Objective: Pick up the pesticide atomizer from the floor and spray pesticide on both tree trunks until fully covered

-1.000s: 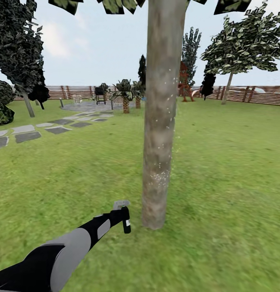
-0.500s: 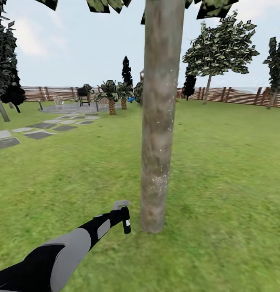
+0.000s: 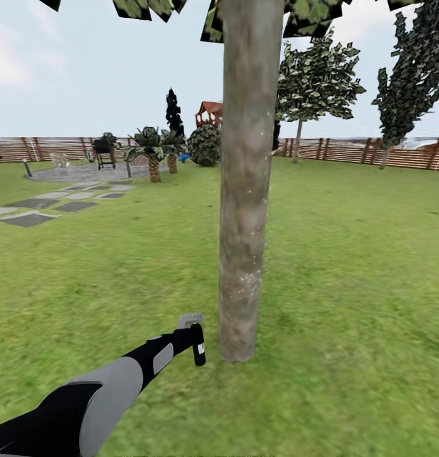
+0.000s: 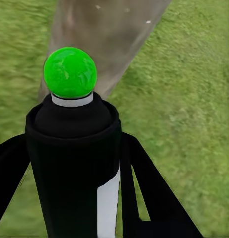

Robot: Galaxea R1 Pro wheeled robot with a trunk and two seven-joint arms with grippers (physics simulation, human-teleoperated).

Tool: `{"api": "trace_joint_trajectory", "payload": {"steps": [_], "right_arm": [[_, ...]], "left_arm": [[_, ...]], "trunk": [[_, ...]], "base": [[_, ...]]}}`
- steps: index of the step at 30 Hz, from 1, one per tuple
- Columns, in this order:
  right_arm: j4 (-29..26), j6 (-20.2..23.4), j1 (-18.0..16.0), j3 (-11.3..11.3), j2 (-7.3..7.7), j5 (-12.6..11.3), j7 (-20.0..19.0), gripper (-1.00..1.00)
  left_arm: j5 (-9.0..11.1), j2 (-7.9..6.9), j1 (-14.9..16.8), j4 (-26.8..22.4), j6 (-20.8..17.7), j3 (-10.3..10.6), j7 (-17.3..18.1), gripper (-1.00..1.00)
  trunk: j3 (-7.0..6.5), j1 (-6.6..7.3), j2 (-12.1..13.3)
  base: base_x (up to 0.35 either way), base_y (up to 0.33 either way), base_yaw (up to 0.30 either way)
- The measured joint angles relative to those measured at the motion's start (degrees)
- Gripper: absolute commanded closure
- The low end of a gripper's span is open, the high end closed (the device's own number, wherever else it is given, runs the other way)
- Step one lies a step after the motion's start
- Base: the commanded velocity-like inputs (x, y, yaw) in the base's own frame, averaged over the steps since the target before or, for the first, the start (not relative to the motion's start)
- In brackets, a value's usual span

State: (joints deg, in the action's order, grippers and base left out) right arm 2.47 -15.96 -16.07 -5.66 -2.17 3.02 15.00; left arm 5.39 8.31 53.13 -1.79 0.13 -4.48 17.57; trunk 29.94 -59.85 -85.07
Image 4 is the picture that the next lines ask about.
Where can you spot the tree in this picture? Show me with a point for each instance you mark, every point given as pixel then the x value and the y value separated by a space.
pixel 110 35

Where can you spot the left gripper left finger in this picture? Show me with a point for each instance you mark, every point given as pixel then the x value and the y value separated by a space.
pixel 14 159

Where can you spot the pesticide atomizer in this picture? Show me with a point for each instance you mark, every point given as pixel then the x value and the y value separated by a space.
pixel 73 139

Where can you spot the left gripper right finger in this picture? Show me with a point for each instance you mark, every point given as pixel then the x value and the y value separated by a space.
pixel 168 218

